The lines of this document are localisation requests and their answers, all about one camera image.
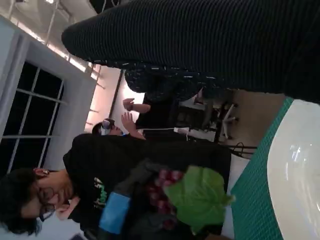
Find white-framed window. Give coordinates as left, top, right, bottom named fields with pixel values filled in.
left=0, top=61, right=69, bottom=176

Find person wearing headset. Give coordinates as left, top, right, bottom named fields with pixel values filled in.
left=91, top=98, right=176, bottom=141

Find white square plate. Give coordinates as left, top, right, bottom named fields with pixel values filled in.
left=266, top=98, right=320, bottom=240

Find green cutting mat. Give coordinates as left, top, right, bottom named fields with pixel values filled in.
left=229, top=96, right=295, bottom=240

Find red toy grapes with leaf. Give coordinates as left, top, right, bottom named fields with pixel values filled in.
left=144, top=165, right=236, bottom=235

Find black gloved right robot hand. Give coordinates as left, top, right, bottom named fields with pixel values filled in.
left=61, top=0, right=320, bottom=105

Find person in black top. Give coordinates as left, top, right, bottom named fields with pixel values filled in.
left=0, top=132, right=232, bottom=237

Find white power strip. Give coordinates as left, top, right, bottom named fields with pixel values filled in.
left=143, top=126, right=192, bottom=142

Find white chair base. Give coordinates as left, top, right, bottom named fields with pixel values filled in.
left=221, top=102, right=241, bottom=140

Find black desk frame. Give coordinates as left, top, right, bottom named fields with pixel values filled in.
left=172, top=89, right=258, bottom=158

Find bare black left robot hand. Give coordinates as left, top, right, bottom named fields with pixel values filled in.
left=83, top=159, right=199, bottom=240

